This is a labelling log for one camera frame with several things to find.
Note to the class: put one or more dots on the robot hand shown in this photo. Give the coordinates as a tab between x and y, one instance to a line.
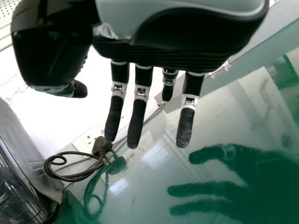
163	35

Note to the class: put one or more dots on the white socket strip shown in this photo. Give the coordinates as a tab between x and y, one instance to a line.
85	139

